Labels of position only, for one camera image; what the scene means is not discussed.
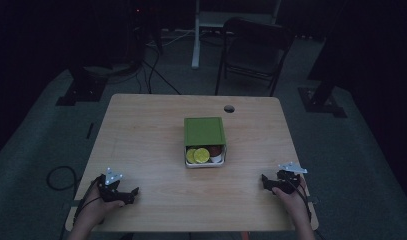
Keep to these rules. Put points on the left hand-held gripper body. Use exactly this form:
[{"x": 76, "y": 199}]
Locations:
[{"x": 111, "y": 190}]

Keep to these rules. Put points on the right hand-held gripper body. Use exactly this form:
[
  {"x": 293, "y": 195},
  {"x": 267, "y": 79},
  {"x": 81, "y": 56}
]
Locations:
[{"x": 286, "y": 181}]

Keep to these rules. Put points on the brown and white toy food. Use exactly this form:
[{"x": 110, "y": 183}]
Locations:
[{"x": 215, "y": 154}]

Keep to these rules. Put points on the white container box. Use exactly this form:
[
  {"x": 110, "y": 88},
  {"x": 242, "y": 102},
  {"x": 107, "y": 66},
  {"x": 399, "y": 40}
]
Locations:
[{"x": 206, "y": 164}]

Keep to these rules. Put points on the green box lid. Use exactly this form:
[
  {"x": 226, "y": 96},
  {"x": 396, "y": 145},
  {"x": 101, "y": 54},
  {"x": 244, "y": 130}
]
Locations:
[{"x": 204, "y": 131}]

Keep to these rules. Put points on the person's right hand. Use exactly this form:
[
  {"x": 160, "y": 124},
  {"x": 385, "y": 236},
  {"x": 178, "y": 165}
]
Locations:
[{"x": 292, "y": 201}]

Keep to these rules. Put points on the person's left hand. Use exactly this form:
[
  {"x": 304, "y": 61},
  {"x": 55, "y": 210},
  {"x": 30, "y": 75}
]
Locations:
[{"x": 94, "y": 210}]

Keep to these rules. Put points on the small dark floor object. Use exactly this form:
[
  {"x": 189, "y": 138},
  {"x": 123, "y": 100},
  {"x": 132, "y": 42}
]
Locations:
[{"x": 89, "y": 130}]

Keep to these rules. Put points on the small yellow lemon slice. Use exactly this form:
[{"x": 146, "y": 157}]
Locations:
[{"x": 190, "y": 156}]

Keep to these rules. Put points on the large yellow lemon slice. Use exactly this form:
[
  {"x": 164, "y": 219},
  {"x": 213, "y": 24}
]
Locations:
[{"x": 201, "y": 155}]

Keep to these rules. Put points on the black stand base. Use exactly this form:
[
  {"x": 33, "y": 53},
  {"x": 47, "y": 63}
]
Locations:
[
  {"x": 321, "y": 103},
  {"x": 82, "y": 90}
]

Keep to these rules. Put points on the black folding chair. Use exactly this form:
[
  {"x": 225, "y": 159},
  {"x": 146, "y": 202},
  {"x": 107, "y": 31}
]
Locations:
[{"x": 254, "y": 50}]

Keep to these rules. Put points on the white metal stand frame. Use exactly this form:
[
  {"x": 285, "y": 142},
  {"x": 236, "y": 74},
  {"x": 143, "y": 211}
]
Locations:
[{"x": 199, "y": 33}]

